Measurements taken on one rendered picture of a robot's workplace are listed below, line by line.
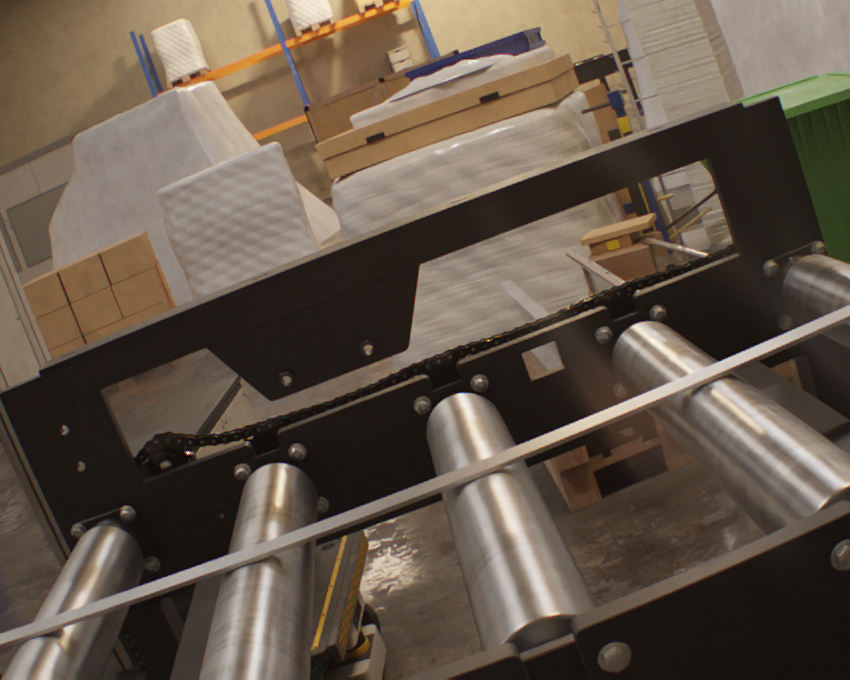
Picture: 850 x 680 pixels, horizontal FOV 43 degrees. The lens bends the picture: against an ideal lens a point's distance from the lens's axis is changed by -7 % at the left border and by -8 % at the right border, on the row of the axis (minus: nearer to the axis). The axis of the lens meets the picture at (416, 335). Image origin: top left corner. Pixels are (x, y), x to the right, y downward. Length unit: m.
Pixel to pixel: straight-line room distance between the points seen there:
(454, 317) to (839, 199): 1.93
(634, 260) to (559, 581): 3.39
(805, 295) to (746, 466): 0.59
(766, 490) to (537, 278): 3.99
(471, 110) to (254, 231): 5.00
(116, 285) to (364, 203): 4.93
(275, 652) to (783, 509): 0.51
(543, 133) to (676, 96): 0.73
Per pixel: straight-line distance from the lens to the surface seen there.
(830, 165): 4.16
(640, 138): 1.76
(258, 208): 9.77
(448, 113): 5.05
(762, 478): 1.13
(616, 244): 4.48
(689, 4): 5.25
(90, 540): 1.75
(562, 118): 4.97
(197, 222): 9.84
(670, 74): 5.30
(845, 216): 4.24
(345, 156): 5.22
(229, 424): 2.75
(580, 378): 1.80
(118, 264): 9.83
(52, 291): 9.93
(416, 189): 5.08
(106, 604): 1.42
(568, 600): 1.00
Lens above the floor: 1.35
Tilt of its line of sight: 12 degrees down
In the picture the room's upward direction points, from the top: 21 degrees counter-clockwise
